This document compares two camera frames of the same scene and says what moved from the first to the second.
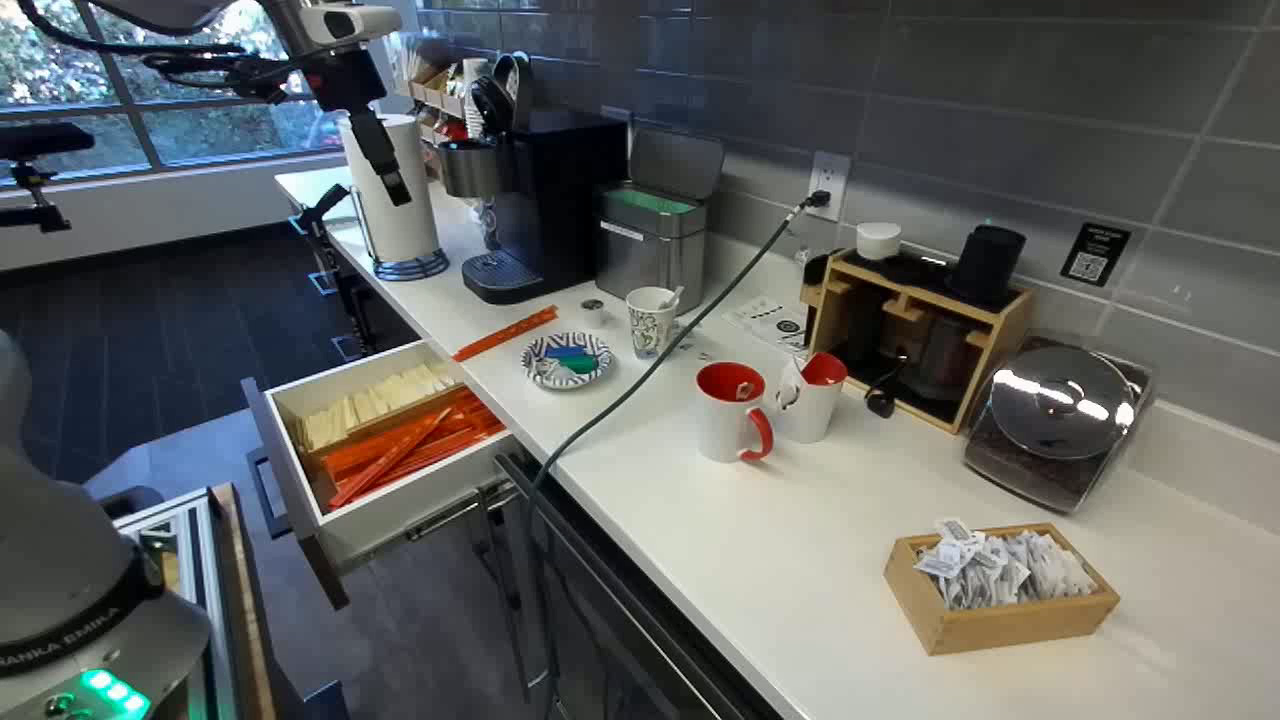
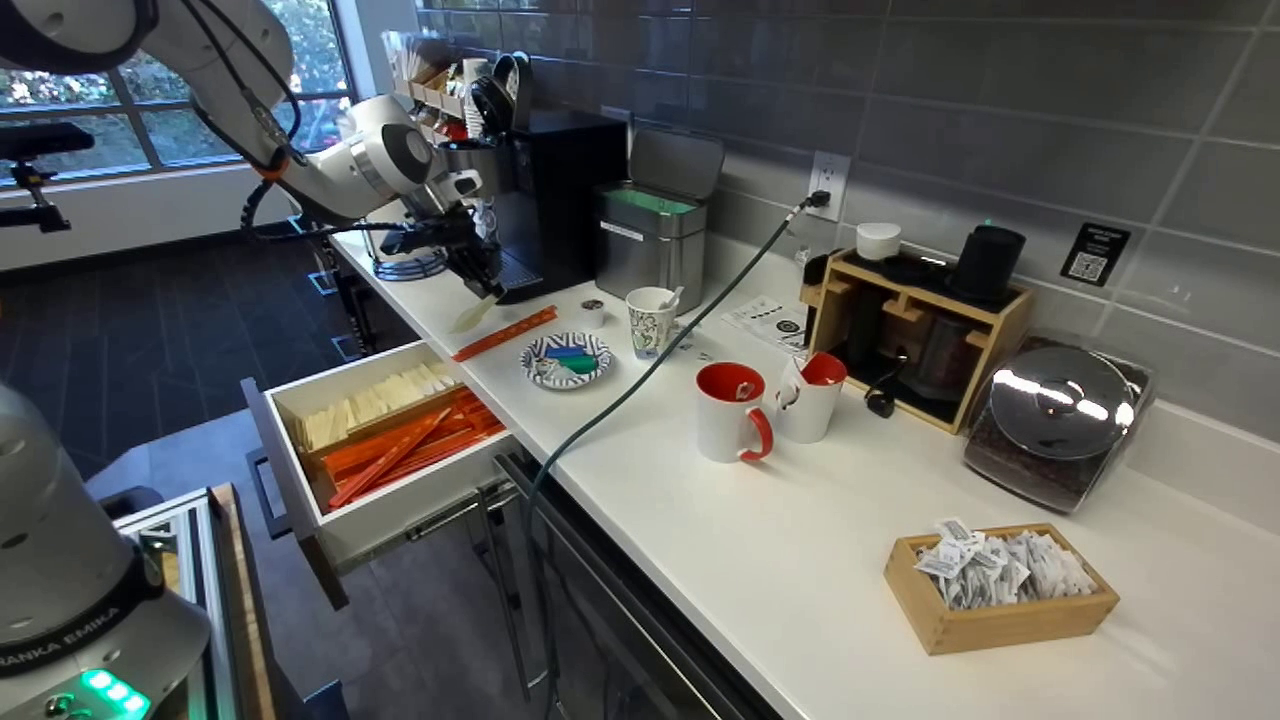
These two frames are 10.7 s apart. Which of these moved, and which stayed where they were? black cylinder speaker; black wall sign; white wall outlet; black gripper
Moved: black gripper
Stayed: black wall sign; black cylinder speaker; white wall outlet
